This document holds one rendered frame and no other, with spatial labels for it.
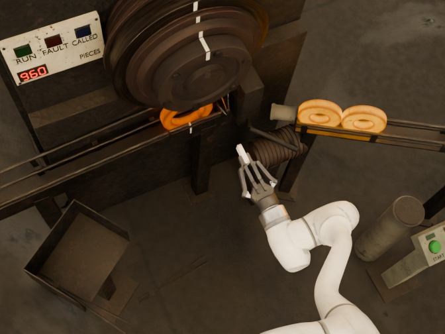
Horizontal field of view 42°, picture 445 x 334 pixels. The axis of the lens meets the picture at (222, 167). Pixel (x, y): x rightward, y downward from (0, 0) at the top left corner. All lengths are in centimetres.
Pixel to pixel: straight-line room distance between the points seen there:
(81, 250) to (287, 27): 102
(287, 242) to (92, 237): 64
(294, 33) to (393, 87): 116
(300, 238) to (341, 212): 15
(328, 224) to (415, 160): 122
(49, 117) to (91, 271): 51
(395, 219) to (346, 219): 43
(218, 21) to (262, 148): 77
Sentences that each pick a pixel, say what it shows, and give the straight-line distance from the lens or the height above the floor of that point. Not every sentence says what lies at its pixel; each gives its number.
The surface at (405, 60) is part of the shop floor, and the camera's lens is 322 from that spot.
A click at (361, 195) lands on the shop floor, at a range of 278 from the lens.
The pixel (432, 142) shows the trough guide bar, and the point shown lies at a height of 72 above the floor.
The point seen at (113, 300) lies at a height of 1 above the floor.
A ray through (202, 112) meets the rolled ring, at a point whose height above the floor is 73.
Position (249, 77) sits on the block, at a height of 80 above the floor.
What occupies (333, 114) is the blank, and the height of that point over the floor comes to 75.
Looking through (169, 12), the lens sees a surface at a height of 134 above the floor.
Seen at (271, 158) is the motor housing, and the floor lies 51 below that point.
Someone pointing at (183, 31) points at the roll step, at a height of 128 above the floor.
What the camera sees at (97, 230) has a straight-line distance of 197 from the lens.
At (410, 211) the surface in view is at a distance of 223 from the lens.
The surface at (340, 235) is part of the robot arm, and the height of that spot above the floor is 87.
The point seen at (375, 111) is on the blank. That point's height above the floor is 79.
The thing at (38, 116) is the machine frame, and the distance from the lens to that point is 187.
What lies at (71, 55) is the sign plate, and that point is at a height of 112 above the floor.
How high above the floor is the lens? 247
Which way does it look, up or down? 66 degrees down
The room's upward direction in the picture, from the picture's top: 10 degrees clockwise
